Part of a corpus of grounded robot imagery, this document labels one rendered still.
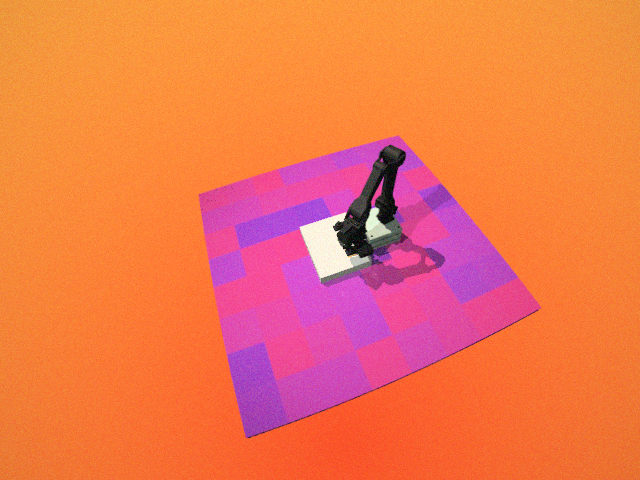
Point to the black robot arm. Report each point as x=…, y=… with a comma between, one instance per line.
x=360, y=209

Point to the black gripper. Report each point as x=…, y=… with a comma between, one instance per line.
x=362, y=247

